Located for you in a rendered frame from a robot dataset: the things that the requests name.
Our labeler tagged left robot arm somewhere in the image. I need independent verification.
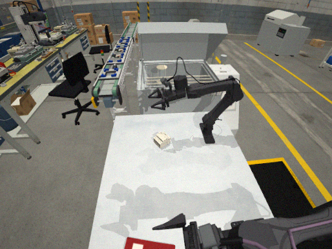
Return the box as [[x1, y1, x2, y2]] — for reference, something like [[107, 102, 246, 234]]
[[197, 200, 332, 249]]

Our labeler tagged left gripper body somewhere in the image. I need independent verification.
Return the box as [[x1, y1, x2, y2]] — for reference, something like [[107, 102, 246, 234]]
[[182, 215, 227, 249]]

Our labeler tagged black floor mat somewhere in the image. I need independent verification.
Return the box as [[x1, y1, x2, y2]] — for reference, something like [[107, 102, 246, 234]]
[[247, 157, 332, 249]]

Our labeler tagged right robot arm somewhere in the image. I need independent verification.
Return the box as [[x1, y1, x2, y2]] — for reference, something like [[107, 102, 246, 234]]
[[173, 75, 244, 144]]

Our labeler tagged beige four-pole surge protector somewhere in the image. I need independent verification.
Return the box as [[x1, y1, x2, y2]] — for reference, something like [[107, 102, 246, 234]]
[[154, 132, 171, 148]]

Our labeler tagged black office chair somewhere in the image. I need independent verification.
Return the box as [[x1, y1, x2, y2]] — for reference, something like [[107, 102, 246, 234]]
[[89, 28, 112, 74], [48, 52, 100, 125]]

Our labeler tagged red notebook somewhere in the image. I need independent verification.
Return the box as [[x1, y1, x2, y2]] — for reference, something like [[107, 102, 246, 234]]
[[124, 237, 175, 249]]

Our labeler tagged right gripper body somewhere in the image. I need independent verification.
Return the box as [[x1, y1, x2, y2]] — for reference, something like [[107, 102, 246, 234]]
[[160, 84, 177, 107]]

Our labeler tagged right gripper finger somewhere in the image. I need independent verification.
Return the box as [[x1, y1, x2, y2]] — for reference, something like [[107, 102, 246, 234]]
[[150, 99, 165, 110], [148, 88, 161, 99]]

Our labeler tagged white factory wall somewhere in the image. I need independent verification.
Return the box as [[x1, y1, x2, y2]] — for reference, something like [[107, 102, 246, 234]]
[[54, 0, 229, 40]]

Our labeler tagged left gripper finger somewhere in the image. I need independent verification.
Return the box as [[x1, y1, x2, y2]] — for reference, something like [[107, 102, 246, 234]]
[[152, 213, 185, 230]]

